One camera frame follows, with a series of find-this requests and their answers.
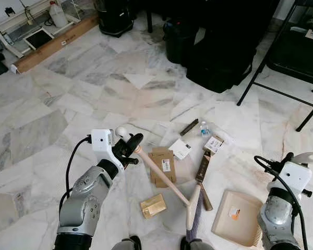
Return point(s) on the white metal rack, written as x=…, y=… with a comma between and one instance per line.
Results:
x=21, y=18

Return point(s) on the grey robot foot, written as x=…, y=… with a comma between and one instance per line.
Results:
x=198, y=245
x=126, y=244

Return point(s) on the white plastic jug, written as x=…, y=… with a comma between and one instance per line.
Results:
x=58, y=15

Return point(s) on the white-framed dark panel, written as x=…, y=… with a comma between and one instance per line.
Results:
x=38, y=39

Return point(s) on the round black appliance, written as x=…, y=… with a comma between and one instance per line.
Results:
x=115, y=18

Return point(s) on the beige broom with ball end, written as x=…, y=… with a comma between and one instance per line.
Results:
x=161, y=176

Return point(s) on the black waste bin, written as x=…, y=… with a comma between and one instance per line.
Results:
x=177, y=44

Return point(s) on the black metal folding stand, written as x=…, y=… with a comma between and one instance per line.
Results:
x=295, y=52

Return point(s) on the small clear plastic bottle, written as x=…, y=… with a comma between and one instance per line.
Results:
x=205, y=130

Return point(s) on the gold foil packet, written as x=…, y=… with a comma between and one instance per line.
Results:
x=153, y=206

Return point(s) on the small white carton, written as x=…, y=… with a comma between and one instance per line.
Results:
x=214, y=144

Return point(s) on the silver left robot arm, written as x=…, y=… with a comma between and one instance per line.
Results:
x=86, y=198

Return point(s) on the long brown cardboard box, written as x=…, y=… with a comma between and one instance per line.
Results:
x=52, y=47

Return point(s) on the long brown wrapper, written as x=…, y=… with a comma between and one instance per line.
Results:
x=202, y=169

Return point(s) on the white paper card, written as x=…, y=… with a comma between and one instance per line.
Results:
x=180, y=149

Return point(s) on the large black bag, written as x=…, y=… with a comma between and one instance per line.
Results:
x=219, y=57

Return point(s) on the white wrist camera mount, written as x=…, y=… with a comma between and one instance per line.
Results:
x=295, y=177
x=100, y=141

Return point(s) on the dark brown snack wrapper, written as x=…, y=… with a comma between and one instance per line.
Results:
x=189, y=127

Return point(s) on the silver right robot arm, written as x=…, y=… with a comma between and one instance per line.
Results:
x=276, y=213

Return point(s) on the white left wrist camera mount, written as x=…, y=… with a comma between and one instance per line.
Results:
x=100, y=141

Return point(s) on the flat brown cardboard box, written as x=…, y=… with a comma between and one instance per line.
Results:
x=159, y=161

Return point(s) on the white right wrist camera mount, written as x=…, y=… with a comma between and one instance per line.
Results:
x=295, y=177

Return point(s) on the grey robot left foot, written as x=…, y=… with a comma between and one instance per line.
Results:
x=126, y=244

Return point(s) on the grey robot right foot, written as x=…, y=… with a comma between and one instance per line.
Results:
x=198, y=245

